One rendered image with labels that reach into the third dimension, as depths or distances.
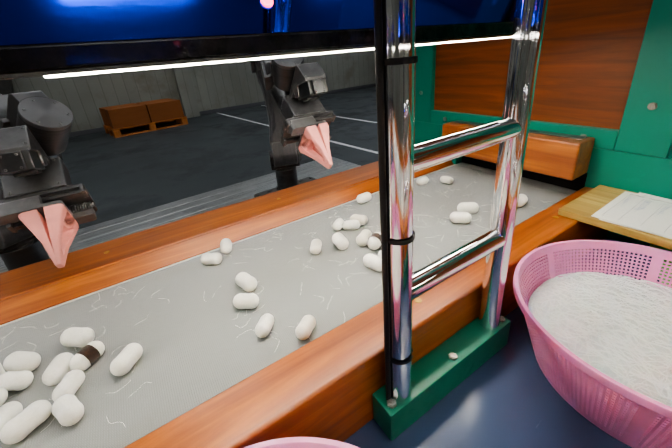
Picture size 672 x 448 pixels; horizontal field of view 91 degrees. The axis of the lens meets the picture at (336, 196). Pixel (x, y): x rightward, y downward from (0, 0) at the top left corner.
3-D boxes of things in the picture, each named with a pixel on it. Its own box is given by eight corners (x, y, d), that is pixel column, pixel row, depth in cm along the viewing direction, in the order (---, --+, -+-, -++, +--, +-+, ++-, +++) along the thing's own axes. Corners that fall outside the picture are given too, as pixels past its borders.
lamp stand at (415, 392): (303, 328, 48) (244, -39, 30) (403, 274, 57) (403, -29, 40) (391, 442, 33) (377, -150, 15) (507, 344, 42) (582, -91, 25)
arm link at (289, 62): (317, 64, 57) (302, 19, 62) (268, 69, 55) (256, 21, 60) (313, 109, 67) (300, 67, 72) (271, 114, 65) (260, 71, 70)
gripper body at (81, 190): (85, 192, 46) (74, 152, 48) (-13, 215, 41) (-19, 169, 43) (99, 214, 51) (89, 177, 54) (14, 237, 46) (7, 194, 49)
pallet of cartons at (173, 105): (178, 119, 719) (172, 97, 700) (190, 124, 645) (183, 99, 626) (105, 132, 647) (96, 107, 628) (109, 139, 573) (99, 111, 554)
